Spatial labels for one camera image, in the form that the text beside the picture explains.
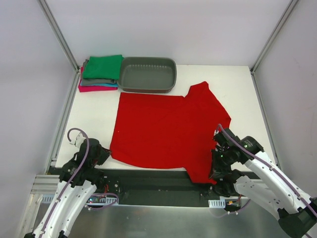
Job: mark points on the left aluminium rail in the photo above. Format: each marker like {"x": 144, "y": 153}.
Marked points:
{"x": 52, "y": 157}

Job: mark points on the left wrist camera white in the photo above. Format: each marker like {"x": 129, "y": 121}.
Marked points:
{"x": 77, "y": 142}

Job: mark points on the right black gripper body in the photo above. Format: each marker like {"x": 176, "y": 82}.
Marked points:
{"x": 216, "y": 171}

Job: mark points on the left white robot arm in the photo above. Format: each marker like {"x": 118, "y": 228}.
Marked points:
{"x": 78, "y": 180}

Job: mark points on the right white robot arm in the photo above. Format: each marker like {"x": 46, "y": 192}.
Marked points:
{"x": 242, "y": 166}

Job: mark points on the aluminium frame post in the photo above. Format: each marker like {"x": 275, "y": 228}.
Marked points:
{"x": 58, "y": 33}
{"x": 274, "y": 34}

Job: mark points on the pink folded t shirt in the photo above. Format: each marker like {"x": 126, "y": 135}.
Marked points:
{"x": 92, "y": 88}

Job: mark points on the left aluminium frame post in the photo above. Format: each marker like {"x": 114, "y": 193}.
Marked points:
{"x": 58, "y": 33}

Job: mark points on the white cable duct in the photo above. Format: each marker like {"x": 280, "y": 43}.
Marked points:
{"x": 92, "y": 201}
{"x": 220, "y": 203}

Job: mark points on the left white cable duct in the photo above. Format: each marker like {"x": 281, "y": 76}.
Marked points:
{"x": 92, "y": 201}

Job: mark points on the grey folded t shirt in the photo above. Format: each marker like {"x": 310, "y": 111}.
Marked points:
{"x": 87, "y": 82}

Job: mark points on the grey plastic bin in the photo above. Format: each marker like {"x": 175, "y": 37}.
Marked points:
{"x": 147, "y": 75}

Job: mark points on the right white cable duct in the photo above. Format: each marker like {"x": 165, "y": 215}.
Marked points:
{"x": 220, "y": 203}

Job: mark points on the aluminium rail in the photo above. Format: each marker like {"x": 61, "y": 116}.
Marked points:
{"x": 52, "y": 157}
{"x": 261, "y": 103}

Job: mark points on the right aluminium rail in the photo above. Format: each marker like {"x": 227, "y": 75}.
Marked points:
{"x": 261, "y": 103}

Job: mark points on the teal folded t shirt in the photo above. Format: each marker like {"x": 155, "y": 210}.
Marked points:
{"x": 109, "y": 85}

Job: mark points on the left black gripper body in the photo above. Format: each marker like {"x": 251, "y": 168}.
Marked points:
{"x": 103, "y": 155}

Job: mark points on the right aluminium frame post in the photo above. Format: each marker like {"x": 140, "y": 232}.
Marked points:
{"x": 274, "y": 34}

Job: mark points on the green folded t shirt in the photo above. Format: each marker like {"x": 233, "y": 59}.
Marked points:
{"x": 107, "y": 67}

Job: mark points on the red t shirt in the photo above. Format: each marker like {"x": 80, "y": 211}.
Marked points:
{"x": 169, "y": 132}

